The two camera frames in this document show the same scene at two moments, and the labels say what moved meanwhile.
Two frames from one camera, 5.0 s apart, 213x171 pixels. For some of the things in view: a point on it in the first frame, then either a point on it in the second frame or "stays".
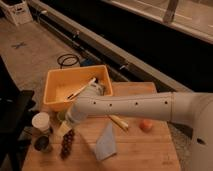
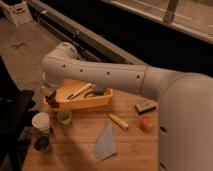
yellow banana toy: (118, 121) stays
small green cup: (62, 115) stays
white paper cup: (41, 120) stays
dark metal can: (42, 143) stays
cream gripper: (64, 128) -> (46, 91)
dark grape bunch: (67, 142) -> (51, 100)
